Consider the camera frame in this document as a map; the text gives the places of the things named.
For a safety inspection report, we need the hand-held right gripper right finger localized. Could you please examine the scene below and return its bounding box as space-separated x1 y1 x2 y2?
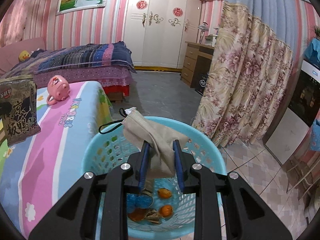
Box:
172 140 293 240

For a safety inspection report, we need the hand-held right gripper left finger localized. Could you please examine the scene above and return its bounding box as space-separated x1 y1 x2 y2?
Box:
28 142 150 240

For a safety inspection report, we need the beige cloth pouch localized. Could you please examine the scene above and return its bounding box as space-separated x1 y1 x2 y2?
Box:
98 107 189 178

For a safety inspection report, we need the light blue plastic basket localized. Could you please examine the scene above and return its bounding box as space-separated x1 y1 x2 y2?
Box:
82 116 227 240

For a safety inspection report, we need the blue plastic bag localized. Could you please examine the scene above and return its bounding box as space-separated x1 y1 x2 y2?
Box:
126 194 153 210

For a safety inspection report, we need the orange peel piece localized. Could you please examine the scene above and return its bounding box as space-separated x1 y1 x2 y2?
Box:
127 208 147 222

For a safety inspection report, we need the dark snack packet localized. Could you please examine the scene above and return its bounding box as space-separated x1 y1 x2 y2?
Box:
0 74 42 146

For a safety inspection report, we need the black box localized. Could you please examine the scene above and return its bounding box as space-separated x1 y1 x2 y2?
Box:
194 73 209 96

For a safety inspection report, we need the pink bed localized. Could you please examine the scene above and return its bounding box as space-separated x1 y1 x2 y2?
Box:
0 37 137 103

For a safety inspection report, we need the cartoon bird printed tablecloth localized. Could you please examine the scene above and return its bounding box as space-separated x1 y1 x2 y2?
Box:
0 80 113 240

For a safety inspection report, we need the wooden desk with drawers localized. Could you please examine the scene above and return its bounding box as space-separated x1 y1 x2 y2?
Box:
180 41 216 88

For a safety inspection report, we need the white black water dispenser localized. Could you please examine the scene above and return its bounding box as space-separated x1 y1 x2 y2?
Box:
265 60 320 165

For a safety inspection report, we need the blue floral curtain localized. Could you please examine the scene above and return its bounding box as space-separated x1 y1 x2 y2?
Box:
191 0 304 148

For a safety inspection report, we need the striped purple blue blanket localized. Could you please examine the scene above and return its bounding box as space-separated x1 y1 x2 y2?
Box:
0 41 137 83

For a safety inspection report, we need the metal rack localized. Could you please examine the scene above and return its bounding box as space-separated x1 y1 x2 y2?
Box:
285 155 320 220

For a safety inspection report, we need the white wardrobe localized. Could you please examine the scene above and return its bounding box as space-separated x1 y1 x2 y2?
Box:
124 0 203 69

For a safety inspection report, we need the white printer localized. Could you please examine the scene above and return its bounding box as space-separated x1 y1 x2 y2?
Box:
205 34 218 47

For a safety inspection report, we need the blue floral cloth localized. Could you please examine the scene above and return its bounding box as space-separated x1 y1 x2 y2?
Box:
309 119 320 152

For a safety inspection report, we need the silver desk lamp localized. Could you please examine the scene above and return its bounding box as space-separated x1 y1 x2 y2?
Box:
197 22 210 44

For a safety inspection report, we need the blue cloth cover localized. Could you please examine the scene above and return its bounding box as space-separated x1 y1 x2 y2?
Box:
303 39 320 68

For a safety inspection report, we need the pink patterned curtain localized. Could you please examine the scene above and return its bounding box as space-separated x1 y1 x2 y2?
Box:
0 0 50 47

